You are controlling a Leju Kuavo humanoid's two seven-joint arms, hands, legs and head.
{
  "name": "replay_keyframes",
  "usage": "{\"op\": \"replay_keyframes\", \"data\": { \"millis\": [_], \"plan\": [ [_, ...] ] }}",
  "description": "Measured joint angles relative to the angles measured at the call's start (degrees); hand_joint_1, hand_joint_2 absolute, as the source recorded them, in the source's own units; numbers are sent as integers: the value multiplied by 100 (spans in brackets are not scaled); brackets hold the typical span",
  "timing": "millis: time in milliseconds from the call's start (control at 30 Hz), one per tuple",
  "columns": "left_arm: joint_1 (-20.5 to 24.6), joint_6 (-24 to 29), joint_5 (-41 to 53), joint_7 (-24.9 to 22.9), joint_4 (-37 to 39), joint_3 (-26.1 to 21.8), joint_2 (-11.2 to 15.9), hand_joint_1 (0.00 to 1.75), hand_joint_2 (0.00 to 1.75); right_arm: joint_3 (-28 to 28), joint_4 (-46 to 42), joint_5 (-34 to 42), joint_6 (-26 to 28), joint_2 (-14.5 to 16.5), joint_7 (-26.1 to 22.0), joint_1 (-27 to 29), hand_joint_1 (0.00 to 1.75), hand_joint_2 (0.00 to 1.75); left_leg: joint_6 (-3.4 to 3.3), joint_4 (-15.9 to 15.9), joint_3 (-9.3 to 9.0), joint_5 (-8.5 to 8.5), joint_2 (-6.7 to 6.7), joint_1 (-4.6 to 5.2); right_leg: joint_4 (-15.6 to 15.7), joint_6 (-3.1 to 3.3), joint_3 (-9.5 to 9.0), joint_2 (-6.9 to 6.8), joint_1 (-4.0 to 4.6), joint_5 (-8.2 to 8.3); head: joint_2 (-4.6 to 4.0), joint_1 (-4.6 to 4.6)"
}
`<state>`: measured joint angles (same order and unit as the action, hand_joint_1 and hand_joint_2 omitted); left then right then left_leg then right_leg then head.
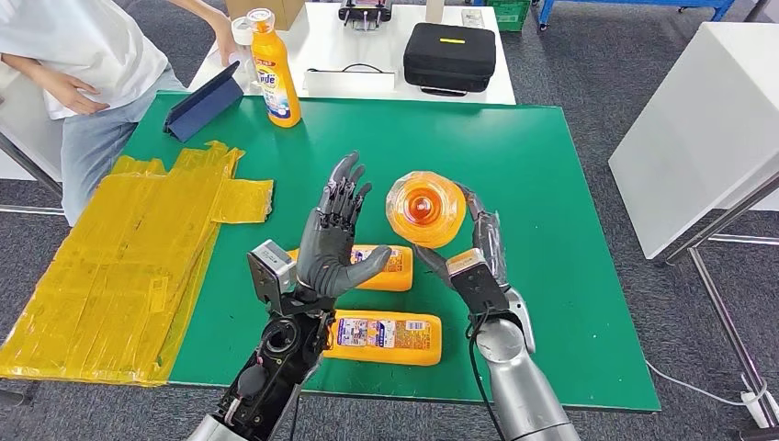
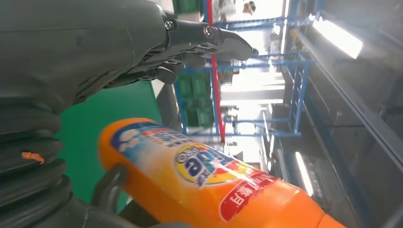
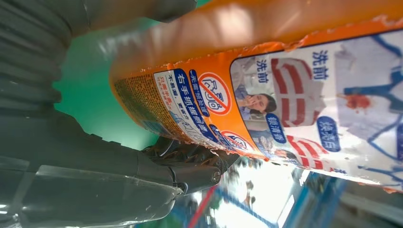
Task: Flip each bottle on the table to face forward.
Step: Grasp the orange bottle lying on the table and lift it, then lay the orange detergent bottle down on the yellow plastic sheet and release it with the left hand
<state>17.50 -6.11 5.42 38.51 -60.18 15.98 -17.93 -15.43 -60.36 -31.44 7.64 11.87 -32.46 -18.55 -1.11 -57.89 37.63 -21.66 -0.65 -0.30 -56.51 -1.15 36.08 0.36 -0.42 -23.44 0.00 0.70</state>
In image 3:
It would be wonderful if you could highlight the green table mat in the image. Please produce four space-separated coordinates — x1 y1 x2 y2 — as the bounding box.
52 0 212 151

